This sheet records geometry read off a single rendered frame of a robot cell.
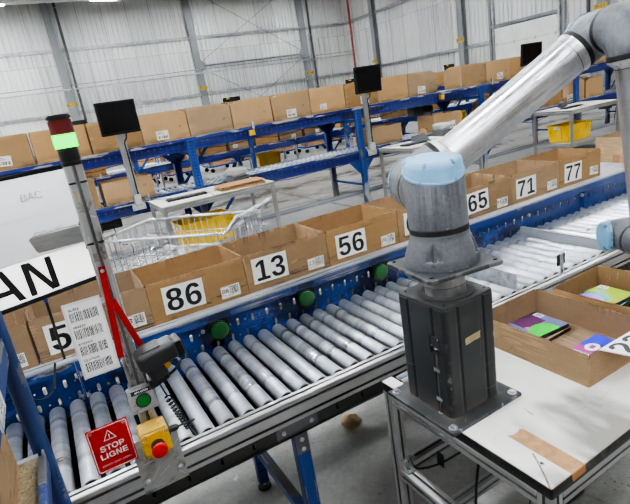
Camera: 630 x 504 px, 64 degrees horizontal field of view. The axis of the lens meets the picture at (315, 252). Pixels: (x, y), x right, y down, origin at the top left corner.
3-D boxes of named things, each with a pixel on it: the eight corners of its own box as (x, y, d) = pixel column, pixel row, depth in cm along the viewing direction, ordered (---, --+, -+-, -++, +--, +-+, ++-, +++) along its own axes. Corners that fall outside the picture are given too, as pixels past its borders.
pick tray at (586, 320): (589, 388, 136) (589, 356, 133) (479, 341, 168) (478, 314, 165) (648, 350, 148) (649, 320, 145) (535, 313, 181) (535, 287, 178)
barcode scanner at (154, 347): (195, 370, 129) (180, 336, 125) (150, 393, 124) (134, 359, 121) (188, 360, 135) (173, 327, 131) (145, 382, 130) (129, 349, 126)
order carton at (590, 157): (559, 190, 290) (559, 161, 285) (517, 186, 315) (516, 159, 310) (601, 176, 308) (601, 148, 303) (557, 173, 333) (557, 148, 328)
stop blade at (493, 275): (516, 294, 205) (515, 273, 203) (438, 270, 244) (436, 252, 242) (517, 293, 205) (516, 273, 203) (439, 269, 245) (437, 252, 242)
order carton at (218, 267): (155, 328, 189) (143, 286, 184) (140, 306, 214) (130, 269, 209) (250, 295, 206) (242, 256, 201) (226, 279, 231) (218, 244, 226)
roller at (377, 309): (426, 345, 181) (425, 332, 180) (348, 305, 226) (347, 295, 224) (437, 340, 183) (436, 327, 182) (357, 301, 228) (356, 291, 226)
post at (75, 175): (146, 496, 135) (43, 171, 109) (143, 485, 139) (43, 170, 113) (189, 475, 140) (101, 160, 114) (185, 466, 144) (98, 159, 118)
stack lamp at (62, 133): (55, 149, 110) (46, 121, 108) (54, 149, 114) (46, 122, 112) (79, 145, 112) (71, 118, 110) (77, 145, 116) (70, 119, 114)
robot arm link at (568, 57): (385, 184, 134) (620, -15, 124) (374, 177, 151) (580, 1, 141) (420, 226, 137) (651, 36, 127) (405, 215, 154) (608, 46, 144)
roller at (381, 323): (412, 351, 178) (411, 338, 177) (336, 310, 223) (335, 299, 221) (423, 346, 181) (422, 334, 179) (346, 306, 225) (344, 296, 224)
